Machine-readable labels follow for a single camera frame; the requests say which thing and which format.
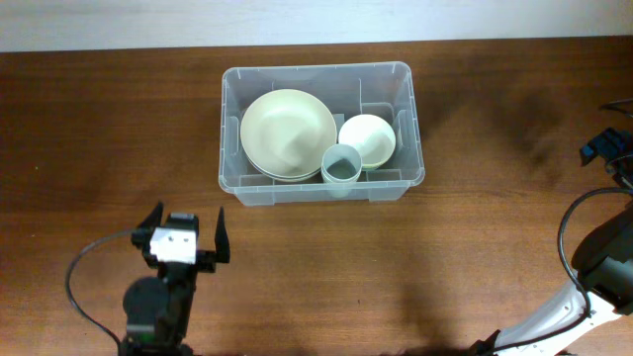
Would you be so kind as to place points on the beige bowl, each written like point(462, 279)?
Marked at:
point(287, 131)

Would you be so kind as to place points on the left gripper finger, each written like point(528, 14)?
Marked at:
point(221, 239)
point(153, 220)

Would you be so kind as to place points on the cream white cup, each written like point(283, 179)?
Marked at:
point(339, 181)

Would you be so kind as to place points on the white small bowl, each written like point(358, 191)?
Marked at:
point(372, 137)

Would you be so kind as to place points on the grey cup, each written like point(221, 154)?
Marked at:
point(342, 155)

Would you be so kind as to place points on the clear plastic storage container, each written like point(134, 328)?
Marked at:
point(384, 89)

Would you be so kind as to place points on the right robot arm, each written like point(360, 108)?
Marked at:
point(600, 271)

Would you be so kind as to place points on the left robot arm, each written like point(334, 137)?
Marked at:
point(158, 307)

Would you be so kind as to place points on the cream bowl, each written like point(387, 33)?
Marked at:
point(287, 179)

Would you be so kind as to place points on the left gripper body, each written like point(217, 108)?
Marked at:
point(204, 259)

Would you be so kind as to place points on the white label in container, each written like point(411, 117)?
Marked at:
point(339, 121)

